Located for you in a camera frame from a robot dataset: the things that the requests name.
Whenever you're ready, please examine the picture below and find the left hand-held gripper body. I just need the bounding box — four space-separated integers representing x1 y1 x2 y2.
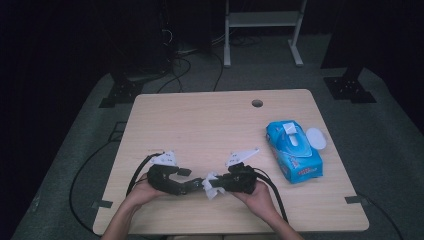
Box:
146 150 184 196

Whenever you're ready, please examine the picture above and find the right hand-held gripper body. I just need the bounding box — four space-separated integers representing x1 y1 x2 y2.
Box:
218 147 261 195

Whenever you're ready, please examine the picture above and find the black and blue toy car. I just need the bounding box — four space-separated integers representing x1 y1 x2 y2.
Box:
185 177 211 194

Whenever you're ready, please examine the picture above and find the white wet wipe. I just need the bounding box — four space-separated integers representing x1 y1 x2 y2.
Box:
202 171 228 201

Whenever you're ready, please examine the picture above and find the blue wet wipes packet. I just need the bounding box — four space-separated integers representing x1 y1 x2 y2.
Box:
265 119 328 185

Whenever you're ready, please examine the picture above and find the person's left hand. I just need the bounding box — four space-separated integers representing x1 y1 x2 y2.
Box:
124 172 163 210

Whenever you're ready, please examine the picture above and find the person's right hand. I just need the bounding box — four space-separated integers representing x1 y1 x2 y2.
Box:
232 179 278 218

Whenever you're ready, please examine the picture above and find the grey tape strip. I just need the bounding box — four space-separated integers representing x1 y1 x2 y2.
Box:
344 195 368 205
91 199 114 210

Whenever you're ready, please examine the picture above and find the black stand base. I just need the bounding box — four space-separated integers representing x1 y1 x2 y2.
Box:
98 79 145 109
322 66 378 105

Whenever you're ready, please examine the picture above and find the white metal stand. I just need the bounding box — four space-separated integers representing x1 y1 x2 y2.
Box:
223 0 308 68

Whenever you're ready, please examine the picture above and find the left hand-held gripper cable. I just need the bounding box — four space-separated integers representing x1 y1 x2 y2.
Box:
125 152 167 198

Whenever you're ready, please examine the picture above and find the hand-held gripper cable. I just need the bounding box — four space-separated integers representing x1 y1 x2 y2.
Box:
253 167 290 224
125 152 167 198

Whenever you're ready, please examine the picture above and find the right hand-held gripper cable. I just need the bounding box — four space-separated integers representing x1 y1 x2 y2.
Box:
253 167 290 224

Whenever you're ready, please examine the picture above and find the black wire floor frame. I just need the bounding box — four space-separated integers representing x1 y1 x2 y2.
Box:
107 121 128 143

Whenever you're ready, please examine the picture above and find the black floor cable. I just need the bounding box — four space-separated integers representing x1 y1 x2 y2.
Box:
212 49 225 93
68 139 118 235
156 55 193 94
356 192 405 240

